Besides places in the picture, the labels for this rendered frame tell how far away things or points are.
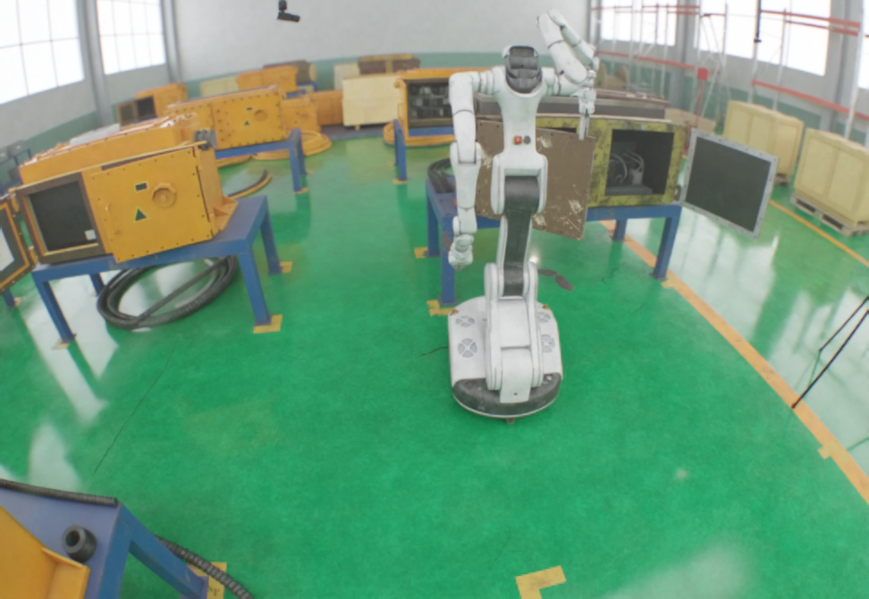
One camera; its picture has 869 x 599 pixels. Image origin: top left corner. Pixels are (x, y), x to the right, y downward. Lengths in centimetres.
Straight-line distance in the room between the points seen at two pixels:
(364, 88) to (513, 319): 678
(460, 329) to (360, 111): 658
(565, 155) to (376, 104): 632
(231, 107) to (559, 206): 391
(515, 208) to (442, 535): 133
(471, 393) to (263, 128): 397
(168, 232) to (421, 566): 219
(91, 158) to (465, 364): 252
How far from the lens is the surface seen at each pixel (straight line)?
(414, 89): 523
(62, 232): 336
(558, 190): 230
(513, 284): 190
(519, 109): 165
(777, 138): 762
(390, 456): 204
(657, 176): 323
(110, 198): 271
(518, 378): 191
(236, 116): 519
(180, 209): 265
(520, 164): 168
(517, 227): 177
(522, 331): 194
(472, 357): 208
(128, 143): 283
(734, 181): 301
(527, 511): 190
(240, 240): 267
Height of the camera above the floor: 166
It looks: 31 degrees down
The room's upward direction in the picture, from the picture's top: 1 degrees counter-clockwise
